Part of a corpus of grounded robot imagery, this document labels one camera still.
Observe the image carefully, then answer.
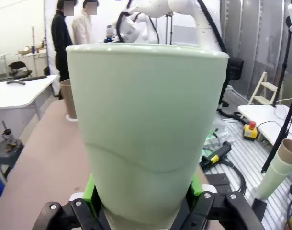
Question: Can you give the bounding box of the brown tall cup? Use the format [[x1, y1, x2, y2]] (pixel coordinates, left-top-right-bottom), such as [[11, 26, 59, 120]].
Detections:
[[277, 138, 292, 166], [59, 78, 79, 120]]

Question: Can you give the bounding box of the black light stand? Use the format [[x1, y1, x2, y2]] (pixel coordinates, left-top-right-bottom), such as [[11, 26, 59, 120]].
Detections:
[[260, 0, 292, 173]]

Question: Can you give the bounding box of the white side table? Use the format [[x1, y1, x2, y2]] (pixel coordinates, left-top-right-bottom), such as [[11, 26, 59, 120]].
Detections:
[[237, 104, 292, 147]]

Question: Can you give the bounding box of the person in white jacket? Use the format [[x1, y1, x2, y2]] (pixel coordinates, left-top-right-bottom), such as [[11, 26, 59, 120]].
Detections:
[[71, 0, 95, 46]]

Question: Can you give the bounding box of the black device yellow label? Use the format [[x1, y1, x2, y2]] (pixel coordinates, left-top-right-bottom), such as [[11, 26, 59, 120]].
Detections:
[[200, 140, 232, 168]]

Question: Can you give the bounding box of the black metal rod tool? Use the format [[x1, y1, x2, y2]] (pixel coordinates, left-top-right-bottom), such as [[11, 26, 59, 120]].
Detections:
[[6, 75, 48, 86]]

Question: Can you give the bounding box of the grey metal stool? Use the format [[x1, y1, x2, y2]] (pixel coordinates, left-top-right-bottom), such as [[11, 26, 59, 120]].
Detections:
[[0, 119, 24, 173]]

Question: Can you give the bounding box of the black box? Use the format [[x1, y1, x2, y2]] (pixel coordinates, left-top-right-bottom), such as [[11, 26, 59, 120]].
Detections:
[[226, 57, 245, 81]]

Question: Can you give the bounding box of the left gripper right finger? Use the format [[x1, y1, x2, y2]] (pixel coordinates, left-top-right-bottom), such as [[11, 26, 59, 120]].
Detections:
[[179, 172, 266, 230]]

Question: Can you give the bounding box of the yellow emergency stop box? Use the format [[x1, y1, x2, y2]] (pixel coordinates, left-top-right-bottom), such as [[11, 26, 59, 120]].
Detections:
[[243, 121, 258, 142]]

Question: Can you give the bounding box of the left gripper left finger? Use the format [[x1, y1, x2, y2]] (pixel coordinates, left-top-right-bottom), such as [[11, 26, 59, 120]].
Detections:
[[34, 173, 113, 230]]

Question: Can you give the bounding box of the white step ladder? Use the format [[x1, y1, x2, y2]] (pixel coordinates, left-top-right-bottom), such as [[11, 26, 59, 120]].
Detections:
[[247, 71, 284, 106]]

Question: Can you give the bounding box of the pale green tall cup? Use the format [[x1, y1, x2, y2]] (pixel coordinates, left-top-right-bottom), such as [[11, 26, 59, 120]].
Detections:
[[256, 153, 292, 201], [66, 43, 230, 228]]

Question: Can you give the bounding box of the person in black clothes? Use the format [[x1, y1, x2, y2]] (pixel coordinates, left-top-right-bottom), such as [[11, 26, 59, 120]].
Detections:
[[51, 0, 74, 83]]

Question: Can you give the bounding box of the thick black hose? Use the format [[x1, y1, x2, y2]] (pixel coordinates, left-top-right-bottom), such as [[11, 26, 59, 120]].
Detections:
[[217, 105, 248, 125]]

